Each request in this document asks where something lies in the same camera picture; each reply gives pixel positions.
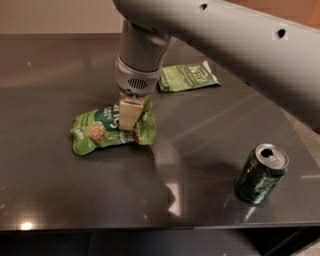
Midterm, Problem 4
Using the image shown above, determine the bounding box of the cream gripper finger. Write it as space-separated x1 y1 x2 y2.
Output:
119 93 147 131

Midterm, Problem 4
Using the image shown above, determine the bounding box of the green rice chip bag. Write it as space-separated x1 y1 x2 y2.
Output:
70 96 156 156

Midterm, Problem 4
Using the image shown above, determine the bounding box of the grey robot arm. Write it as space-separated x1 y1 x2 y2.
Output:
113 0 320 132

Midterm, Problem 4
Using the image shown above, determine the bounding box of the green jalapeno chip bag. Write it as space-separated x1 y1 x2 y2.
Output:
158 61 219 93

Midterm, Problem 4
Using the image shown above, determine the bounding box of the green soda can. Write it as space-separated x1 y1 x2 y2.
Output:
234 143 289 204

